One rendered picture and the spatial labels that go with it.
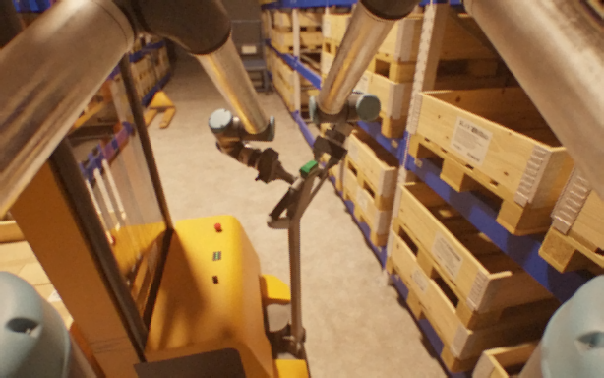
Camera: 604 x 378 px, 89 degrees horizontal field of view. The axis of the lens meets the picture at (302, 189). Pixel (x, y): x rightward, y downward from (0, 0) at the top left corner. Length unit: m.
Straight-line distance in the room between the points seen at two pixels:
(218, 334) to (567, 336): 1.12
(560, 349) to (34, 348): 0.33
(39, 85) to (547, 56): 0.63
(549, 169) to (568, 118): 0.80
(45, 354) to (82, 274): 0.87
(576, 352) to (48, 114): 0.56
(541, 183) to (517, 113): 1.03
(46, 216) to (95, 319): 0.41
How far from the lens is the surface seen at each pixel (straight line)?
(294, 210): 1.18
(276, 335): 1.82
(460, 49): 2.19
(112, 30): 0.63
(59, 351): 0.29
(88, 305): 1.23
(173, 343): 1.29
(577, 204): 1.19
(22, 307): 0.28
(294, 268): 1.41
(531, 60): 0.51
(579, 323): 0.27
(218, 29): 0.68
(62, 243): 1.08
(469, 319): 1.69
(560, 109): 0.48
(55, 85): 0.53
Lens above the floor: 1.90
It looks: 30 degrees down
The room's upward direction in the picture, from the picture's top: 1 degrees counter-clockwise
